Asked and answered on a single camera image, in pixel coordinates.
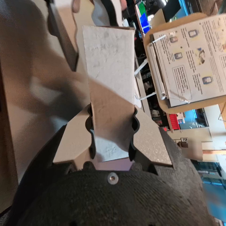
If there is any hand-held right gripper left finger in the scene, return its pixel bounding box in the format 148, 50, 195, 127
53, 104, 97, 170

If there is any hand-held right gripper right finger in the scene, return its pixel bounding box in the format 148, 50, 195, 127
128, 105, 173, 166

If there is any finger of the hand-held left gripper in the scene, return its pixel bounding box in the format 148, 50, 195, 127
92, 0, 125, 27
48, 0, 79, 72

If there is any white cardboard box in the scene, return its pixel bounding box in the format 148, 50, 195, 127
82, 26, 135, 162

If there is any person's left hand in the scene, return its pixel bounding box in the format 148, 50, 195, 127
72, 0, 80, 13

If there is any red plastic bin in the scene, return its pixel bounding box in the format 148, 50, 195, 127
169, 114, 181, 131

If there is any white document stand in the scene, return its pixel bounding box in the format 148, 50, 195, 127
134, 34, 190, 108

